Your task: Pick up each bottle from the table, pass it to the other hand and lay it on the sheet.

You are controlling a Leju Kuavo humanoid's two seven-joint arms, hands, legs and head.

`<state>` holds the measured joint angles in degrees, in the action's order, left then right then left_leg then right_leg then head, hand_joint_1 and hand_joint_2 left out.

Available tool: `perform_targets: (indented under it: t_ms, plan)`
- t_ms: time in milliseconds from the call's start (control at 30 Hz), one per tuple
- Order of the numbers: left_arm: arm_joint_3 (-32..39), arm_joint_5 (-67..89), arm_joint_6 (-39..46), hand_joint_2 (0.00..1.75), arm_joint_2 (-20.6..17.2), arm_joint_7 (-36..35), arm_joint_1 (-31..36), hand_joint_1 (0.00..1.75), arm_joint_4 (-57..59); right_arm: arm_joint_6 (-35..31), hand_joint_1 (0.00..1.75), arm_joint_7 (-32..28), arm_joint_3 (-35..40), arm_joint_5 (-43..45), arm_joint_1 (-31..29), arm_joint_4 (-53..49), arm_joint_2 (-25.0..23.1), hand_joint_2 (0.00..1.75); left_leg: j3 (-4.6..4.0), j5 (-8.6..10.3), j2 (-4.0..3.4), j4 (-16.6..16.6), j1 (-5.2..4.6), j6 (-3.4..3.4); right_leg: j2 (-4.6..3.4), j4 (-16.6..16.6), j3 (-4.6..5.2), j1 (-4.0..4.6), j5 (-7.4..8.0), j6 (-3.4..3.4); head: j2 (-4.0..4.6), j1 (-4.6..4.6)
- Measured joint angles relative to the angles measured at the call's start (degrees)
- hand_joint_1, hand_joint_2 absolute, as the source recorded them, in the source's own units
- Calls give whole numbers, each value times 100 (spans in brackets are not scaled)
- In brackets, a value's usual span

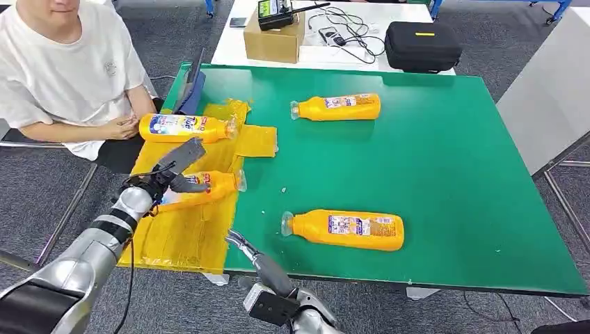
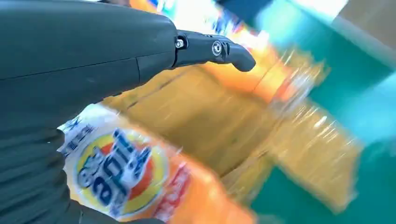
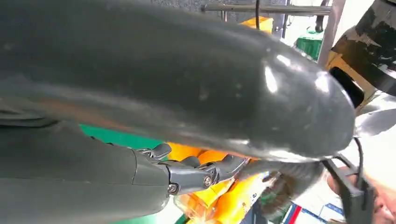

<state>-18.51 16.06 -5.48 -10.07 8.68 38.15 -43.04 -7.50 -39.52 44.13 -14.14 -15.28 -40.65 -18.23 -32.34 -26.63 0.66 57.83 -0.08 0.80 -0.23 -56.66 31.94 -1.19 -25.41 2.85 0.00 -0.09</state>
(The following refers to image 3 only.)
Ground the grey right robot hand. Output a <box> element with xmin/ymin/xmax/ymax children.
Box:
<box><xmin>0</xmin><ymin>0</ymin><xmax>356</xmax><ymax>224</ymax></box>

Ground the small yellow box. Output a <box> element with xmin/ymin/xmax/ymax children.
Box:
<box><xmin>240</xmin><ymin>16</ymin><xmax>275</xmax><ymax>34</ymax></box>

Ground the grey metal crossbar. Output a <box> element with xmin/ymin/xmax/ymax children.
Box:
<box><xmin>201</xmin><ymin>3</ymin><xmax>332</xmax><ymax>17</ymax></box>

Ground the green crate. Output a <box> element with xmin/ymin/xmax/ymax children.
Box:
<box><xmin>296</xmin><ymin>28</ymin><xmax>324</xmax><ymax>62</ymax></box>

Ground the ribbed grey right arm sleeve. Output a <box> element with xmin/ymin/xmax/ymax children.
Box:
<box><xmin>0</xmin><ymin>110</ymin><xmax>59</xmax><ymax>128</ymax></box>

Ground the yellow box with black slot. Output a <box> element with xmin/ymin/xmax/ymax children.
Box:
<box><xmin>325</xmin><ymin>50</ymin><xmax>376</xmax><ymax>109</ymax></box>

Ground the red white blue board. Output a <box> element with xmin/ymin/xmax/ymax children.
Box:
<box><xmin>281</xmin><ymin>202</ymin><xmax>345</xmax><ymax>224</ymax></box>

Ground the black scuffed round housing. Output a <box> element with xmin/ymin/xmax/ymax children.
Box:
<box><xmin>331</xmin><ymin>0</ymin><xmax>396</xmax><ymax>97</ymax></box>

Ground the silver glossy shell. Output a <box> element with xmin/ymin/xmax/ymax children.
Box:
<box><xmin>354</xmin><ymin>92</ymin><xmax>396</xmax><ymax>138</ymax></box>

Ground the black hanging cable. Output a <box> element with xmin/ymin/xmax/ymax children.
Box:
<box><xmin>255</xmin><ymin>0</ymin><xmax>261</xmax><ymax>31</ymax></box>

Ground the grey metal post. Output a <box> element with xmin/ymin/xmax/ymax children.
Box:
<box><xmin>317</xmin><ymin>0</ymin><xmax>347</xmax><ymax>68</ymax></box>

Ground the thin black curved cable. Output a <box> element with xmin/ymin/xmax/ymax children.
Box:
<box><xmin>353</xmin><ymin>137</ymin><xmax>365</xmax><ymax>188</ymax></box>

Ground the black angular bracket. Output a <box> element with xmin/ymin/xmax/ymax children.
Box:
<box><xmin>321</xmin><ymin>154</ymin><xmax>375</xmax><ymax>224</ymax></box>

